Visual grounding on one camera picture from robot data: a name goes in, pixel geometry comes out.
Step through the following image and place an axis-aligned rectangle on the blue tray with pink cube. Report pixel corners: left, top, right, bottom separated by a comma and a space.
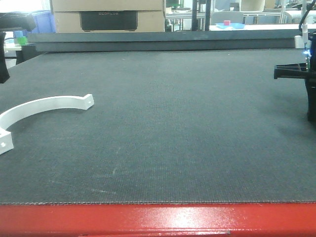
215, 22, 245, 30

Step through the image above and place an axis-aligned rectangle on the pink cube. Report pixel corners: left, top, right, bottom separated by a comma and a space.
223, 20, 231, 26

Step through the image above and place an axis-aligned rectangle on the white curved pipe clamp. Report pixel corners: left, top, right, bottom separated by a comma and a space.
0, 94, 94, 154

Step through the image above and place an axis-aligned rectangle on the lower cardboard box with handle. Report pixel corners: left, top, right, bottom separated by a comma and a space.
54, 11, 165, 33

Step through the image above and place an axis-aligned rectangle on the upper cardboard box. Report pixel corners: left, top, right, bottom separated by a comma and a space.
52, 0, 165, 12

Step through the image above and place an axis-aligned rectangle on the dark grey table mat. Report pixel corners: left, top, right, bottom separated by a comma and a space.
0, 49, 316, 204

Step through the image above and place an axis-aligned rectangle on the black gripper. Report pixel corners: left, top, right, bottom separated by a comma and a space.
274, 32, 316, 121

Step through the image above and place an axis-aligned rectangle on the green cube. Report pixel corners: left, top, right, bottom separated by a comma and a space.
16, 36, 28, 45

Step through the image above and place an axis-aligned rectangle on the dark raised board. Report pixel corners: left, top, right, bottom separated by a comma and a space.
28, 29, 300, 52

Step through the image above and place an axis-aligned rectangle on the blue cube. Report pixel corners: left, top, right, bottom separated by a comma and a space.
14, 31, 24, 38

